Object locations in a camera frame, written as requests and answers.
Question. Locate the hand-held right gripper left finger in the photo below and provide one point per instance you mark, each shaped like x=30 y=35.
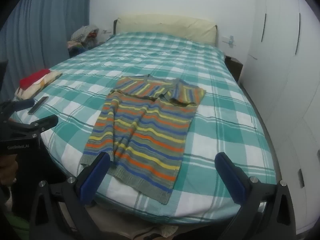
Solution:
x=96 y=177

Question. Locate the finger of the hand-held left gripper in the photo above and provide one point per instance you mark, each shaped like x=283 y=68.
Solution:
x=46 y=122
x=23 y=104

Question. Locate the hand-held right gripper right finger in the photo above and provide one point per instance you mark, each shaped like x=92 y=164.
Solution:
x=230 y=180

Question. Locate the striped knitted sweater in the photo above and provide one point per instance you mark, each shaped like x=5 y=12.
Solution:
x=147 y=127

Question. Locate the colourful clothes stack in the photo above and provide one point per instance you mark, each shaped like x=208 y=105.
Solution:
x=75 y=45

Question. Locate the pile of clothes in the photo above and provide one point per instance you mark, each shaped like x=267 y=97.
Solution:
x=83 y=32

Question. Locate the person's left hand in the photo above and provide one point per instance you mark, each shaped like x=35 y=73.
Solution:
x=7 y=170

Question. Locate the black remote control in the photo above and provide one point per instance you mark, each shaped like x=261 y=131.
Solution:
x=38 y=105

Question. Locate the red folded cloth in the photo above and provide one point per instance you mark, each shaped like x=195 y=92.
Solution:
x=33 y=78

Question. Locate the checkered orange cushion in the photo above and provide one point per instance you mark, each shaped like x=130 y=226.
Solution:
x=50 y=77

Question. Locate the blue curtain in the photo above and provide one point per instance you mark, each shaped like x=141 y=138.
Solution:
x=45 y=22

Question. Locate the green cloth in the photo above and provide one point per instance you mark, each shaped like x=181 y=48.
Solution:
x=18 y=227

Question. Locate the teal checked bed sheet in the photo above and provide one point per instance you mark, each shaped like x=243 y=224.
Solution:
x=200 y=80

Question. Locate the white wardrobe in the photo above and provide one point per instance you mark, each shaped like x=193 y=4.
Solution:
x=280 y=80

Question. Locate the dark nightstand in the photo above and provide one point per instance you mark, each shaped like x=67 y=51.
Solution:
x=233 y=66

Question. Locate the cream headboard cushion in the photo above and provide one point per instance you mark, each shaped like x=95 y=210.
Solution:
x=165 y=26

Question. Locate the blue wall fixture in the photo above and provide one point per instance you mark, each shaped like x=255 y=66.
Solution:
x=231 y=40

